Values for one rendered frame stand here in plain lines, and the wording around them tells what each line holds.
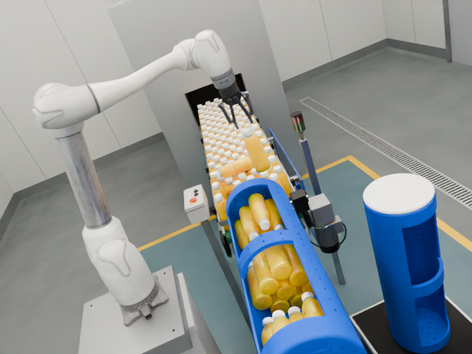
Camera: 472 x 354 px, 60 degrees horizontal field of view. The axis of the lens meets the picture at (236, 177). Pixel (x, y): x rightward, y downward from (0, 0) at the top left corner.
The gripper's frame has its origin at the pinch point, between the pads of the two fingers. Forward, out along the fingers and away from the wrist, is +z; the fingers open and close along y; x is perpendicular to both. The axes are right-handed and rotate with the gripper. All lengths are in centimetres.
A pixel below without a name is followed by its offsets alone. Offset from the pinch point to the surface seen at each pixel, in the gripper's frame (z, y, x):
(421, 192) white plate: 44, 57, -26
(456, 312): 134, 63, -29
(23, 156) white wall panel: 109, -338, 352
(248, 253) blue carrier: 18, -12, -52
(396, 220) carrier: 45, 43, -35
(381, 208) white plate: 42, 39, -29
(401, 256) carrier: 65, 41, -37
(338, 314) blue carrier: 18, 11, -84
